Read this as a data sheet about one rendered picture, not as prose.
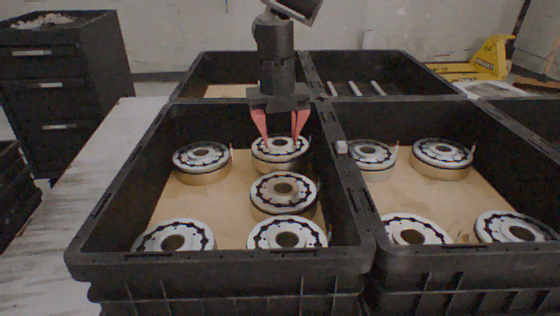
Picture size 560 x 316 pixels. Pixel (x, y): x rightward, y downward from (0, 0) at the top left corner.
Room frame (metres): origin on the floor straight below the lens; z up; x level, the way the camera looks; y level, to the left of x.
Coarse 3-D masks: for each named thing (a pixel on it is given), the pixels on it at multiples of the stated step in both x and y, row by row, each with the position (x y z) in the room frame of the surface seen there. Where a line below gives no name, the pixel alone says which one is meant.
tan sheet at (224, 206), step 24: (240, 168) 0.52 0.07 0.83; (168, 192) 0.45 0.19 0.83; (192, 192) 0.45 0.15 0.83; (216, 192) 0.45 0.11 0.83; (240, 192) 0.45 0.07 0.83; (168, 216) 0.39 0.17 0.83; (192, 216) 0.39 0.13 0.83; (216, 216) 0.39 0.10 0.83; (240, 216) 0.39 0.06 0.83; (216, 240) 0.34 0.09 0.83; (240, 240) 0.34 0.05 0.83
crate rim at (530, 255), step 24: (336, 120) 0.52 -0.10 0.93; (504, 120) 0.52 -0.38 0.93; (528, 144) 0.44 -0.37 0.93; (360, 192) 0.32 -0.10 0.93; (384, 240) 0.24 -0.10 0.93; (384, 264) 0.22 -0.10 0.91; (408, 264) 0.22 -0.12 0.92; (432, 264) 0.22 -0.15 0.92; (456, 264) 0.22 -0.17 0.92; (480, 264) 0.22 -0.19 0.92; (504, 264) 0.22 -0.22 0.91; (528, 264) 0.22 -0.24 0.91; (552, 264) 0.22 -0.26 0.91
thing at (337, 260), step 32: (128, 160) 0.39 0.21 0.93; (352, 192) 0.32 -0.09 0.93; (96, 224) 0.26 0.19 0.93; (64, 256) 0.22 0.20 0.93; (96, 256) 0.22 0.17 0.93; (128, 256) 0.22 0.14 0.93; (160, 256) 0.22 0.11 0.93; (192, 256) 0.22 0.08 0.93; (224, 256) 0.22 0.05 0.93; (256, 256) 0.22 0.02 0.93; (288, 256) 0.22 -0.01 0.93; (320, 256) 0.22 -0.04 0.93; (352, 256) 0.22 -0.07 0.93
